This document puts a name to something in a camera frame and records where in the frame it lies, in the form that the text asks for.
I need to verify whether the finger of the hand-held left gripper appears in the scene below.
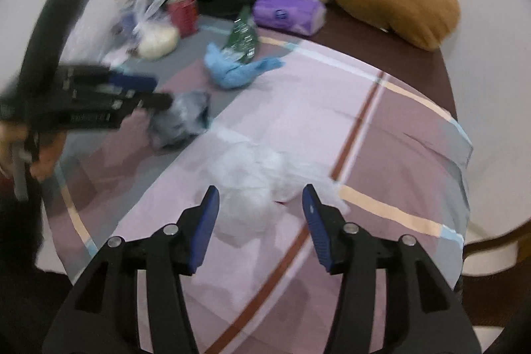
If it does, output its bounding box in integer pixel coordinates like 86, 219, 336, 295
62, 89, 173, 131
58, 66, 157, 89

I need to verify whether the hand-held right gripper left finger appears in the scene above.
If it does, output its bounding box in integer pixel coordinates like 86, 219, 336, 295
41, 185, 220, 354

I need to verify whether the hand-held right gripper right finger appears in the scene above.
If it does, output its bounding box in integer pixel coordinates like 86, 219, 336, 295
301, 183, 484, 354

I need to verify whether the dark teal wrapper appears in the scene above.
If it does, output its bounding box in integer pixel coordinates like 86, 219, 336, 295
148, 90, 212, 150

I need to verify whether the small white tissue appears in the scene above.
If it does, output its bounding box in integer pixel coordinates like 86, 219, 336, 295
274, 160, 351, 214

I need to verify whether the large white tissue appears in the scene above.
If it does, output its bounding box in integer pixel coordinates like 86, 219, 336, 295
207, 142, 288, 244

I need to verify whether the blue face mask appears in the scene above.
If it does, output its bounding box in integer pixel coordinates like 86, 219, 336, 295
204, 42, 287, 90

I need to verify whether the person's left hand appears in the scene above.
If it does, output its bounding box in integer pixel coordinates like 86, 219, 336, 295
0, 124, 65, 183

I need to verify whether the clear bag with white contents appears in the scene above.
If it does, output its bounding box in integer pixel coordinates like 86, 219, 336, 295
120, 0, 180, 61

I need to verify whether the red can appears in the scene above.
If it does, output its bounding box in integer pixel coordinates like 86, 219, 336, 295
167, 0, 199, 38

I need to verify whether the pink checked tablecloth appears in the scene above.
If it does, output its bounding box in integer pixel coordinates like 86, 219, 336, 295
35, 15, 474, 354

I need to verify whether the green foil wrapper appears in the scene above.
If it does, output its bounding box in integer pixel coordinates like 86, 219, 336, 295
225, 5, 259, 61

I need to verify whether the purple tissue pack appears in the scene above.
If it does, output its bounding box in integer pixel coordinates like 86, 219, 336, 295
252, 0, 328, 36

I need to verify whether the wooden chair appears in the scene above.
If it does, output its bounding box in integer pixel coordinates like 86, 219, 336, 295
454, 209, 531, 338

